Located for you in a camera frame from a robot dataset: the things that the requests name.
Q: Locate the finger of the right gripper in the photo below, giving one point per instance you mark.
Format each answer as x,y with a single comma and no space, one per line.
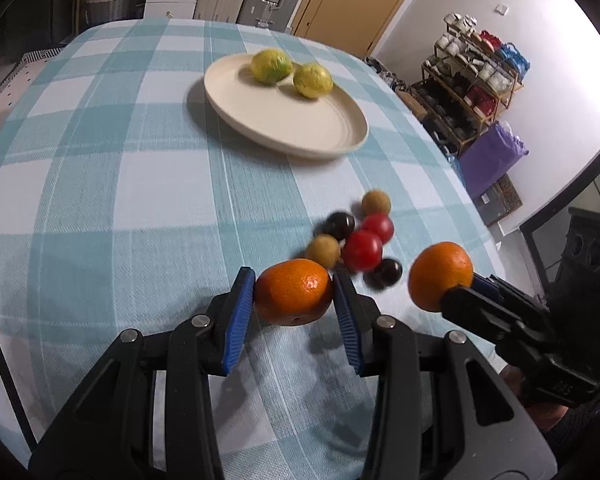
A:
484,286

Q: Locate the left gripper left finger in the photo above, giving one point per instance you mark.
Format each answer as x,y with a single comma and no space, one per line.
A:
235,318

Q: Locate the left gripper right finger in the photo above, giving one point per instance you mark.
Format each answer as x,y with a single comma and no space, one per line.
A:
352,321

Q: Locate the orange mandarin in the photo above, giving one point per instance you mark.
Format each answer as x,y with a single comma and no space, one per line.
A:
293,293
436,270

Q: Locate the dark plum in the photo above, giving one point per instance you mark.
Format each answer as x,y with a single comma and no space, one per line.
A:
339,225
388,272

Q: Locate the red cherry tomato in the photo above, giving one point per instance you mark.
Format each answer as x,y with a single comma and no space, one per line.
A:
380,225
362,251

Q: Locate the brown longan fruit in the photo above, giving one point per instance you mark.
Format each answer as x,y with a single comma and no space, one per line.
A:
376,201
324,250

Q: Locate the yellow lemon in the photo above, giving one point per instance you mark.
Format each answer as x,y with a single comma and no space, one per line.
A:
313,81

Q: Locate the green yellow citrus fruit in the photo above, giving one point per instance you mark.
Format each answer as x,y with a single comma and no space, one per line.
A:
270,66

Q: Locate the person's right hand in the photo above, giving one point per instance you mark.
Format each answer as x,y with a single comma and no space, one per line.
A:
545,415

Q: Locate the purple bag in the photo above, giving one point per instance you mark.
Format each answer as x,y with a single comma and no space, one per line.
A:
490,157

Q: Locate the teal checked tablecloth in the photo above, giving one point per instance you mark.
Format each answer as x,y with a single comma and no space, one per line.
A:
125,201

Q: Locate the cream round plate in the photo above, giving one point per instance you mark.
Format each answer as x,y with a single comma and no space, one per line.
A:
279,117

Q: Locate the wooden shoe rack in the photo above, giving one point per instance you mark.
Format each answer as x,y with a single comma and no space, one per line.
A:
467,83

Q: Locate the wooden door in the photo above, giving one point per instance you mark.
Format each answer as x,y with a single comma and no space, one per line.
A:
354,26

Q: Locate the woven laundry basket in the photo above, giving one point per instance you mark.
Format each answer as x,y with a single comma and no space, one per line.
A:
99,12

